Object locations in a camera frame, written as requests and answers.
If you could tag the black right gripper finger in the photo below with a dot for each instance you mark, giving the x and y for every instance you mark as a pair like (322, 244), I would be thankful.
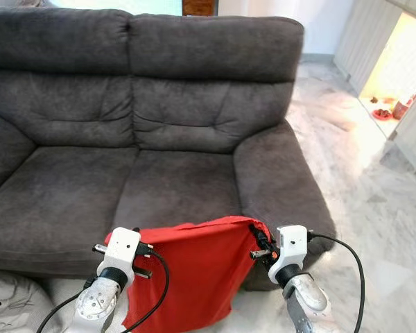
(258, 232)

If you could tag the red pillow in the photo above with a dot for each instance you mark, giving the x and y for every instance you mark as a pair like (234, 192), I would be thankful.
(194, 277)

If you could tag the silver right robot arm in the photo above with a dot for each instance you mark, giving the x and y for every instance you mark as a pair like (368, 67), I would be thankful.
(305, 298)

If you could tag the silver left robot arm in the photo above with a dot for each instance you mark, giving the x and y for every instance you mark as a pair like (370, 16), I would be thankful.
(97, 305)

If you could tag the dark grey fabric sofa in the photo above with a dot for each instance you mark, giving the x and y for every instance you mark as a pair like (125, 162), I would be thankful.
(159, 180)

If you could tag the grey white printed cushion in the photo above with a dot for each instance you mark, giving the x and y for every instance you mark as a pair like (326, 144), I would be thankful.
(14, 305)

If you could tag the red plate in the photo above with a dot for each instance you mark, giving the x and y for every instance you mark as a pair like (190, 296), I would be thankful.
(383, 114)

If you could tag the light wooden cabinet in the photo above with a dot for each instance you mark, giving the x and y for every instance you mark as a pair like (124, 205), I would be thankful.
(412, 139)

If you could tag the small red vessel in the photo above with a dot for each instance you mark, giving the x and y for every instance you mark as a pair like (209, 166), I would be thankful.
(403, 108)

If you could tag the brown wooden post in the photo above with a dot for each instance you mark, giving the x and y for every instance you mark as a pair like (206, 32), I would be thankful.
(197, 7)

